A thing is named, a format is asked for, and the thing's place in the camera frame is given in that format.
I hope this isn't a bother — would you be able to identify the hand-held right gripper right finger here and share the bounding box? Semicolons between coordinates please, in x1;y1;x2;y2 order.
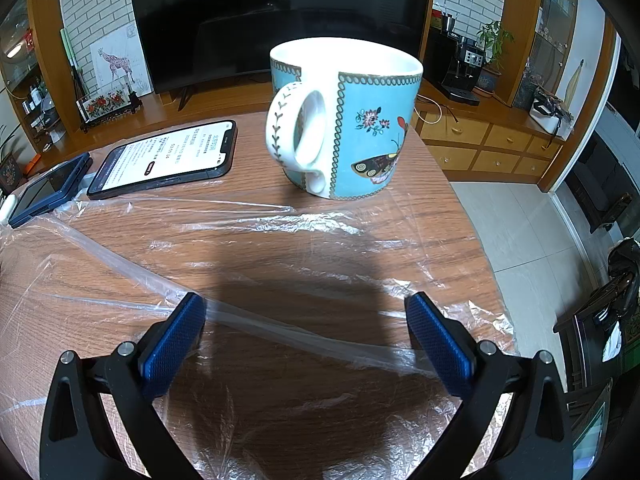
404;291;576;480

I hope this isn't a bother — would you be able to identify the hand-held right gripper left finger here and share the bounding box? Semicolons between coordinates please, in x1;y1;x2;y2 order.
39;291;208;480

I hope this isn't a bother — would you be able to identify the black smartphone with lit screen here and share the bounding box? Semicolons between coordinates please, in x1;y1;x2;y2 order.
86;120;237;200

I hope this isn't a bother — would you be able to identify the wooden drawer cabinet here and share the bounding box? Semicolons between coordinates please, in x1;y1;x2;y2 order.
415;92;566;193

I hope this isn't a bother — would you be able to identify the phone in blue case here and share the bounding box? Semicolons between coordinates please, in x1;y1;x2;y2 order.
7;154;93;228

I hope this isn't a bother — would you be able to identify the dark wooden chair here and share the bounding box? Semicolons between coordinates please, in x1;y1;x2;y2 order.
570;150;633;233

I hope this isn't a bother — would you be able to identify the blue butterfly mug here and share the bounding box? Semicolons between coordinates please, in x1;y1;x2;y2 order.
265;37;423;202

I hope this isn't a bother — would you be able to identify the grassy plant in dark pot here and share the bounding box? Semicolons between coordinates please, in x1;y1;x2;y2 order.
0;125;28;196

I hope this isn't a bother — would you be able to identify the framed flower picture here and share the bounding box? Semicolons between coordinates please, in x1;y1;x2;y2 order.
76;85;145;133

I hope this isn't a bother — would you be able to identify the tall green potted plant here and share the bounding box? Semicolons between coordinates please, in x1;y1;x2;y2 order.
475;20;516;93

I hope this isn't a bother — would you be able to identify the black coffee machine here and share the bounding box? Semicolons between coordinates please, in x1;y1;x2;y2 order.
425;10;488;107

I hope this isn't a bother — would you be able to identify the giraffe drawing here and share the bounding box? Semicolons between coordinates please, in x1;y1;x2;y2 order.
90;25;151;96

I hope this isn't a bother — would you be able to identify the glass display cabinet with bottles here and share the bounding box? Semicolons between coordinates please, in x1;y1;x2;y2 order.
0;0;66;146

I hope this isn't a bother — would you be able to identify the green roll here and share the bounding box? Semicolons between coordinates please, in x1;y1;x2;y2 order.
60;29;81;68

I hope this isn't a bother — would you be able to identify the black television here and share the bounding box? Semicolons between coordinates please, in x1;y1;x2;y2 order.
126;0;435;111

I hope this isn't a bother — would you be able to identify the white cable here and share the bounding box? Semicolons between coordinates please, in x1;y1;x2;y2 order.
415;97;458;126

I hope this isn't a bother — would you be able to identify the white box with black straps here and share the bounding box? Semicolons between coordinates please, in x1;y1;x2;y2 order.
529;87;576;141

